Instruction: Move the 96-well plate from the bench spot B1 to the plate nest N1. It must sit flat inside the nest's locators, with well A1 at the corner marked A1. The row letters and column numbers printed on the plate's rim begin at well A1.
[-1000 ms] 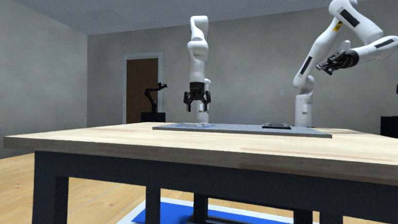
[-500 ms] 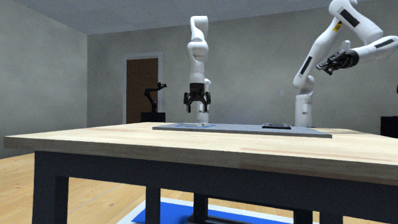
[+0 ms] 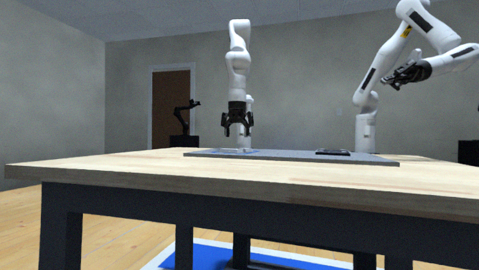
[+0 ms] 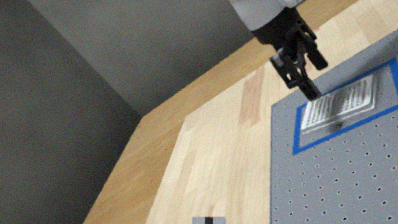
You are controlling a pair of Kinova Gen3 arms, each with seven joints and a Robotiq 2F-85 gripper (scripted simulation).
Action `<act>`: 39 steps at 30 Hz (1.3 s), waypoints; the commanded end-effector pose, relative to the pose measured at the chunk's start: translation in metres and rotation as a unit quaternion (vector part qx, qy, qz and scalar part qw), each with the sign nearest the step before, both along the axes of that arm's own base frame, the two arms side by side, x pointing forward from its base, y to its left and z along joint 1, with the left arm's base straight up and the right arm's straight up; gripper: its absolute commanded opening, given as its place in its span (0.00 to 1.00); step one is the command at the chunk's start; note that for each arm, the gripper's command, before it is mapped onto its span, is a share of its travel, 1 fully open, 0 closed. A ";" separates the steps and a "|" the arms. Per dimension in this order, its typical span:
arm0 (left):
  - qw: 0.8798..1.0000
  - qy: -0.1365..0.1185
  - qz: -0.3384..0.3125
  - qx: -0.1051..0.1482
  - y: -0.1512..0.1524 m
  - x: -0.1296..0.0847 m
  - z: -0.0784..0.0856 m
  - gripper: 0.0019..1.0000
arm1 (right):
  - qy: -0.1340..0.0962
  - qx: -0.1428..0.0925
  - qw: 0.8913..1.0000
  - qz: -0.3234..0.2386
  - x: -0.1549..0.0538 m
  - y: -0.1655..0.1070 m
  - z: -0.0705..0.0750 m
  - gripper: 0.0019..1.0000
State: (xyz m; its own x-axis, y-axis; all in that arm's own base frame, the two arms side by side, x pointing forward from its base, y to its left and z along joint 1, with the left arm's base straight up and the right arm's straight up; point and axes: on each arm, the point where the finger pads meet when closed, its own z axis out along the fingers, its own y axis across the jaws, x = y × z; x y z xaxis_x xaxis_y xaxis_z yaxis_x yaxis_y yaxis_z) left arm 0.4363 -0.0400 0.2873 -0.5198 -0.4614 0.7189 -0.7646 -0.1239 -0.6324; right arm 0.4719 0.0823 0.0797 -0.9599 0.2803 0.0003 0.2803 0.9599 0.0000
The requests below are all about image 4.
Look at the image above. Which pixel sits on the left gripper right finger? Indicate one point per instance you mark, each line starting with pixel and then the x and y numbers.
pixel 217 220

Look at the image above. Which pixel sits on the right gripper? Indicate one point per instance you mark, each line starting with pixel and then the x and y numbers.
pixel 281 33

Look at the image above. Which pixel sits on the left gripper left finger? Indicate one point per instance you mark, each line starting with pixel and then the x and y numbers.
pixel 200 220

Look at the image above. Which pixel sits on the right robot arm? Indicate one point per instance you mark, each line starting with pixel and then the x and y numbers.
pixel 256 13

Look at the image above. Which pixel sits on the blue tape rectangle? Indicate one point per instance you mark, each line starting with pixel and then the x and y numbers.
pixel 394 70

